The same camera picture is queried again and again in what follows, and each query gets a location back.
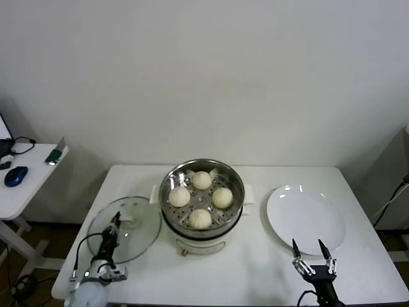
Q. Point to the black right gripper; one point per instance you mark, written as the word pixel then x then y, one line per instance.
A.
pixel 322 284

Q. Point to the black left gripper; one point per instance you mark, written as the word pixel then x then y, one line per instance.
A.
pixel 107 246

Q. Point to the white steamed baozi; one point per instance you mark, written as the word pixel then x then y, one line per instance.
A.
pixel 179 196
pixel 202 180
pixel 222 197
pixel 200 219

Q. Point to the perforated steel steamer basket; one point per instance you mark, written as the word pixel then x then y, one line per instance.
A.
pixel 172 184

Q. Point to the white round plate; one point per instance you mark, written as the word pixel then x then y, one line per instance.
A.
pixel 306 220

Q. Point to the white electric cooker base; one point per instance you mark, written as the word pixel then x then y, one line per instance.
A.
pixel 198 246

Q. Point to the white side table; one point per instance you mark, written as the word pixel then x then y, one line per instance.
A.
pixel 28 192

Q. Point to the blue computer mouse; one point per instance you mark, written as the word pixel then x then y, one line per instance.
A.
pixel 15 176

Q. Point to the open laptop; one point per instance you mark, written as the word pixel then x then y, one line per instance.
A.
pixel 3 128

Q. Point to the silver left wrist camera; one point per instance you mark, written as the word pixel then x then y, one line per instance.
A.
pixel 113 274

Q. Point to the black wall plug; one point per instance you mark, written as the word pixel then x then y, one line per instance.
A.
pixel 405 179

